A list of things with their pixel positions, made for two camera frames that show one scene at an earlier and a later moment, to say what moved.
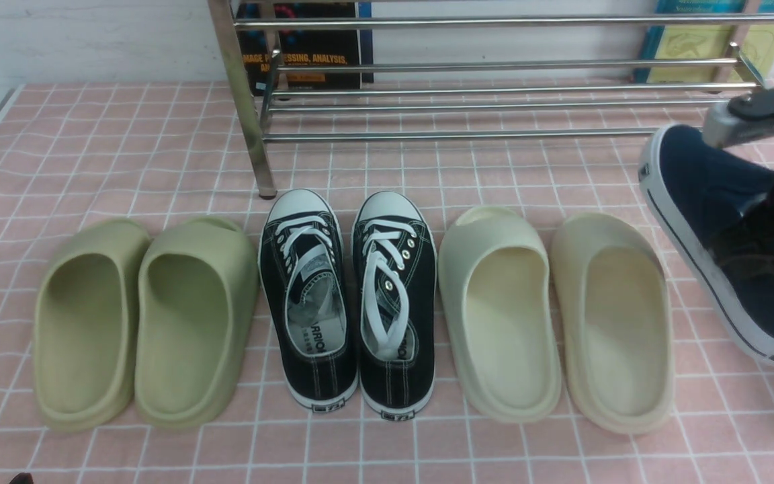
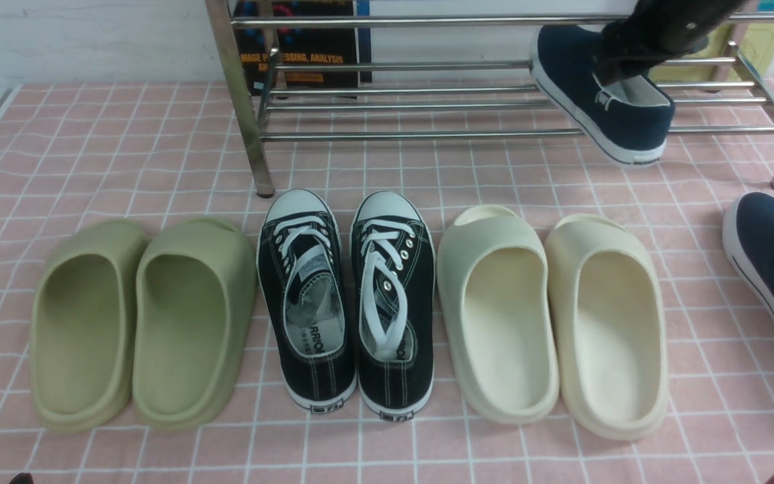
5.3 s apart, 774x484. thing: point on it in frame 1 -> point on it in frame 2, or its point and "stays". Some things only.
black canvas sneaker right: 395,295 stays
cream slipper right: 616,314 stays
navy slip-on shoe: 697,190 -> 630,119
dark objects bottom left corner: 23,478 stays
